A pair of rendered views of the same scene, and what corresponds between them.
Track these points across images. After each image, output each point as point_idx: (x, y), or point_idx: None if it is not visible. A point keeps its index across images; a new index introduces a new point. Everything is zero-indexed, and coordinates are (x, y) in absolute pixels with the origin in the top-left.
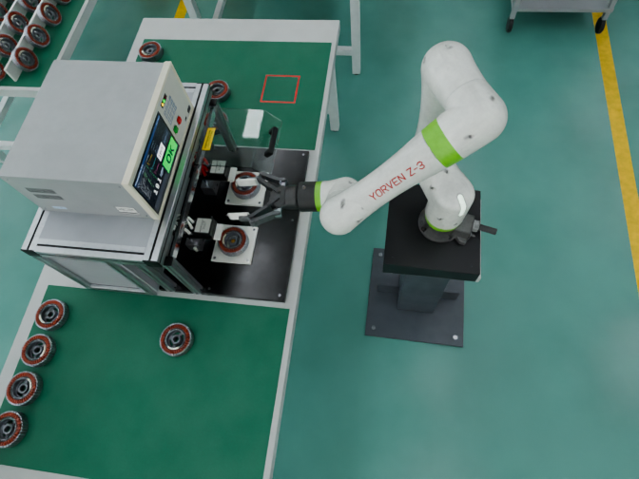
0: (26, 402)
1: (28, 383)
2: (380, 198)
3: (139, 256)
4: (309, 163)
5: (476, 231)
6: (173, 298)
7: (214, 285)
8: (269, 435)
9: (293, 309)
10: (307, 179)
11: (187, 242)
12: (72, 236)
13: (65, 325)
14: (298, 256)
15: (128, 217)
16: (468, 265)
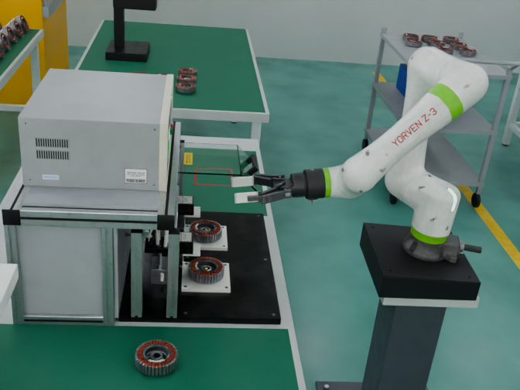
0: None
1: None
2: (401, 144)
3: (152, 212)
4: (265, 224)
5: (463, 249)
6: (138, 327)
7: (191, 310)
8: None
9: (292, 329)
10: (268, 234)
11: (154, 268)
12: (66, 200)
13: None
14: (280, 289)
15: (129, 189)
16: (466, 276)
